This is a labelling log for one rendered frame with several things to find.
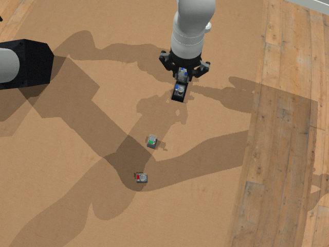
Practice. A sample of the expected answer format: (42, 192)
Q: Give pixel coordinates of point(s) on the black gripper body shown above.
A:
(185, 62)

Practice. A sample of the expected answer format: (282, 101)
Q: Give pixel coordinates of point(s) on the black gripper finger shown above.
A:
(168, 64)
(204, 68)

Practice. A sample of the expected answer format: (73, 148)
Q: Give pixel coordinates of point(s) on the black rack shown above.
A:
(179, 98)

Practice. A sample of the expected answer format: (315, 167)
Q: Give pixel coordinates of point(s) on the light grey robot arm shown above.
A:
(186, 41)

